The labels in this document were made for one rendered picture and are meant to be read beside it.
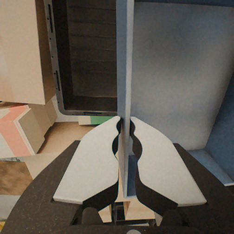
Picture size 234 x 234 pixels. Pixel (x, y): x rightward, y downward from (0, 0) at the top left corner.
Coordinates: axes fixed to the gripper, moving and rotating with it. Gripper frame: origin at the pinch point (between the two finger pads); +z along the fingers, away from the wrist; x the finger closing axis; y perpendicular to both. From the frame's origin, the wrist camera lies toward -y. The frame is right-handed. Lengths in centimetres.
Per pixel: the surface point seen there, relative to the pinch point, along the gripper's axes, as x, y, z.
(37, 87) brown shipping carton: -22.9, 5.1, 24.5
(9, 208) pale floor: -176, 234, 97
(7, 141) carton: -31.1, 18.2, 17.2
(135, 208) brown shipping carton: 10, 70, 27
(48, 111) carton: -27.0, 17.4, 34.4
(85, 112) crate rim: -8.5, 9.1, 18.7
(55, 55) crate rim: -13.4, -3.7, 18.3
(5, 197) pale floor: -168, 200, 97
